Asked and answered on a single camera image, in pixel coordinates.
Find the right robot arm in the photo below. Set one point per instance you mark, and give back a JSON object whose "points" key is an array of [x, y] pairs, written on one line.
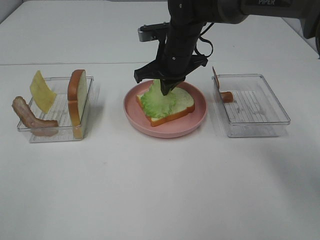
{"points": [[236, 11]]}

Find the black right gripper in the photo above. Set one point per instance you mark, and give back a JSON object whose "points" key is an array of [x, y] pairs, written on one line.
{"points": [[175, 58]]}

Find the brown bacon strip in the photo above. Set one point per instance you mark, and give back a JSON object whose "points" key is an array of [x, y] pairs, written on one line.
{"points": [[227, 96]]}

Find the pink wavy bacon strip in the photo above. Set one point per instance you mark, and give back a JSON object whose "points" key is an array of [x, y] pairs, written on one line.
{"points": [[23, 111]]}

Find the green lettuce leaf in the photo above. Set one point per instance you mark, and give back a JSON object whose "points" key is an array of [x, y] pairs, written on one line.
{"points": [[155, 104]]}

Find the yellow cheese slice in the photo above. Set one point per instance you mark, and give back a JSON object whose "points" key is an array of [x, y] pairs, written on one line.
{"points": [[42, 95]]}

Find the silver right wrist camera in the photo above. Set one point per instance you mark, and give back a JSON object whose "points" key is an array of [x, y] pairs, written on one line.
{"points": [[147, 33]]}

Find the bread slice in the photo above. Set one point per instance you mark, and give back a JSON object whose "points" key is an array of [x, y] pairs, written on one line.
{"points": [[77, 95], [185, 104]]}

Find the pink round plate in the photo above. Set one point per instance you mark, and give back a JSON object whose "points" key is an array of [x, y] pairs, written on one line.
{"points": [[172, 129]]}

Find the right clear plastic tray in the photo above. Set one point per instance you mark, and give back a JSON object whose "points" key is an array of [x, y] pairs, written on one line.
{"points": [[255, 110]]}

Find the left clear plastic tray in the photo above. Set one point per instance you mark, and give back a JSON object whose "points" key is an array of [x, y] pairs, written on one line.
{"points": [[59, 112]]}

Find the clear plastic tray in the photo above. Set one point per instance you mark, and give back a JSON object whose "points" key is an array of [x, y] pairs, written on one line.
{"points": [[59, 112], [255, 110]]}

